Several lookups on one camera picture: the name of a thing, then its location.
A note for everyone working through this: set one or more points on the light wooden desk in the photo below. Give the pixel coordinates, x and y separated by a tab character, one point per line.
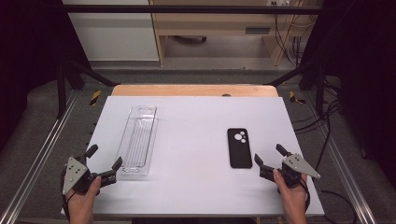
214	21

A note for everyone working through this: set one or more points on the person's left hand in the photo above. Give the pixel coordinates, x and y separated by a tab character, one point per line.
81	203

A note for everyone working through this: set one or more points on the clear plastic tray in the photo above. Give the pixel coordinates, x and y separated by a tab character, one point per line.
138	140

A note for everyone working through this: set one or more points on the yellow black floor tape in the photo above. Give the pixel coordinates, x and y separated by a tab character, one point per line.
294	98
95	97

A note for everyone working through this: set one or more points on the white cabinet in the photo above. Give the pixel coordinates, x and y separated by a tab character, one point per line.
115	34

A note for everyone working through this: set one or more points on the person's right hand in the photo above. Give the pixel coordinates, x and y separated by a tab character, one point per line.
292	200

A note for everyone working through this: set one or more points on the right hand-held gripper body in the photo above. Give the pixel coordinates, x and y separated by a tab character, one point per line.
297	166

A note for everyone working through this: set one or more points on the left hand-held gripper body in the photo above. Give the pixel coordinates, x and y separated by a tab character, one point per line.
74	174

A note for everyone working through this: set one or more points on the grey desk label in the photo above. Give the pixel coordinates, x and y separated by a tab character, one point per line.
257	30

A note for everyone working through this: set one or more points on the black phone case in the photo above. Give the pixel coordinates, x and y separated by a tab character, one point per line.
239	154

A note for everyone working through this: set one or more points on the aluminium floor rail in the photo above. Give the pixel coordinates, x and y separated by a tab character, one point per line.
342	161
37	158

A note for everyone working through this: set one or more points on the white table board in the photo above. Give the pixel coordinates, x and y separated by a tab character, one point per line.
193	174

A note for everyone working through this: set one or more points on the black horizontal frame bar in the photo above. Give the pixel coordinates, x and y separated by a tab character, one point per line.
186	9

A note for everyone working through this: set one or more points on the black metal stand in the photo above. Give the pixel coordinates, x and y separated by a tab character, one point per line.
61	90
319	90

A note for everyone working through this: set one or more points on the white power strip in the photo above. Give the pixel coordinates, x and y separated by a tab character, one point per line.
278	2

